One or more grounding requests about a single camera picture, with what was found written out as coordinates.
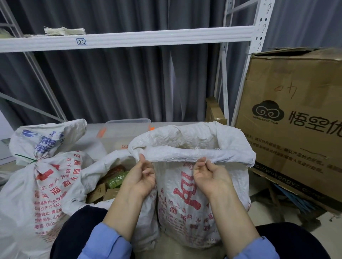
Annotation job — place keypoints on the slumped white woven sack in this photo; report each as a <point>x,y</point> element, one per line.
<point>93,170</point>

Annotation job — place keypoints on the tied white woven sack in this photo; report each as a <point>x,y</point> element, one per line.
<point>48,192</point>

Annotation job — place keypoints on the person's left forearm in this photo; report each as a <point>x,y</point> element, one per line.
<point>125,213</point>

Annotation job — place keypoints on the person's dark trousers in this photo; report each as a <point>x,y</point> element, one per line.
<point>72,234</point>

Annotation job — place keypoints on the large printed cardboard box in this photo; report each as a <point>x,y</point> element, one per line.
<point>288,144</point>

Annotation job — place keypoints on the white metal shelf rack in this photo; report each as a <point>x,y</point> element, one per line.
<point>133,39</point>

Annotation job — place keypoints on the small brown cardboard box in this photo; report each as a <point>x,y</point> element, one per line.
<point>111,194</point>
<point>96,193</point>

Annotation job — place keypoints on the person's left hand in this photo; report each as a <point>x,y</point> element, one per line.
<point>139,181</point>

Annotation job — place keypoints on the person's left thumb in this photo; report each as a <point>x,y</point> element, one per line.
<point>141,161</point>

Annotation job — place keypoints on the red-brown packet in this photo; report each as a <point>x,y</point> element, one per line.
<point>113,170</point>

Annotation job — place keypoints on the person's right thumb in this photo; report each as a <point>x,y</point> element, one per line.
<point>210,166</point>

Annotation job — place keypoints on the person's right hand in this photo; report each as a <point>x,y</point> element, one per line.
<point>213,181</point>

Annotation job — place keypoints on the small brown cardboard piece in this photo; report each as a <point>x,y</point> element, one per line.
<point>215,113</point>

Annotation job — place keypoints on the folded pale woven sack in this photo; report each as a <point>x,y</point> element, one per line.
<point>64,31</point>

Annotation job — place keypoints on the blue plastic strips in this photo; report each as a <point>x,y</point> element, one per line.
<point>296,198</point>

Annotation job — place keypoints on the person's right forearm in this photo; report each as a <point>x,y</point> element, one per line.
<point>229,221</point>

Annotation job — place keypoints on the green packet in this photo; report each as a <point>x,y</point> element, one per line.
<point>117,180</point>

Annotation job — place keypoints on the clear plastic storage container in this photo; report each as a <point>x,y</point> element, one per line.
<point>125,132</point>

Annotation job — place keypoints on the small white shelf label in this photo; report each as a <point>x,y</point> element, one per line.
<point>81,41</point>

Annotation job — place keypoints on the grey curtain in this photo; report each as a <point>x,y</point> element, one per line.
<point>106,85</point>

